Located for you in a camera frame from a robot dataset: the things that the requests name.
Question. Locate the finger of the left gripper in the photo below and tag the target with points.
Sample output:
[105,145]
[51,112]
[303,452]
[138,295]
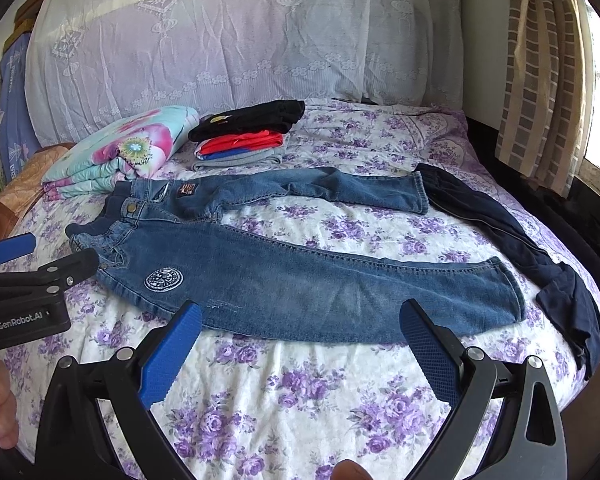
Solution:
[17,246]
[64,273]

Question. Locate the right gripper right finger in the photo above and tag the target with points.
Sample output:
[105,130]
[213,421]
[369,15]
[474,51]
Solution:
[527,442]

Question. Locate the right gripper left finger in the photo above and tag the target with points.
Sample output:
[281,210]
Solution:
[73,441]

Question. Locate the blue denim jeans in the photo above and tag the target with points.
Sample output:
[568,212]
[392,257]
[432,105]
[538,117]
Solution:
[162,243]

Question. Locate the person's left hand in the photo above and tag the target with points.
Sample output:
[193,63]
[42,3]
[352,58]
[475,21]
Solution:
[9,429]

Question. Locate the orange brown blanket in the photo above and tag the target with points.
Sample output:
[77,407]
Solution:
[25,190]

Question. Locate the blue patterned pillow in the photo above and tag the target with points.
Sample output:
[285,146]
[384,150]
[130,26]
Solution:
[18,142]

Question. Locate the dark navy pants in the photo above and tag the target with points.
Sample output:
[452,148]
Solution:
[563,296]

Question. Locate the floral folded quilt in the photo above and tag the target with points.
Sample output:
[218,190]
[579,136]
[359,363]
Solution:
[135,147]

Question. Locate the purple floral bedsheet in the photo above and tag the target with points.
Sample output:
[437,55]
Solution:
[254,409]

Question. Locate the red blue folded garment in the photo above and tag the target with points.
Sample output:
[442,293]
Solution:
[238,143]

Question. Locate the grey folded garment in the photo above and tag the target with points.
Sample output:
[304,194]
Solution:
[244,159]

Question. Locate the black folded garment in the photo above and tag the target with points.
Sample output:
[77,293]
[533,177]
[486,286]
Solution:
[278,116]

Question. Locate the beige checked curtain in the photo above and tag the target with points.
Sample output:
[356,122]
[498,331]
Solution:
[549,83]

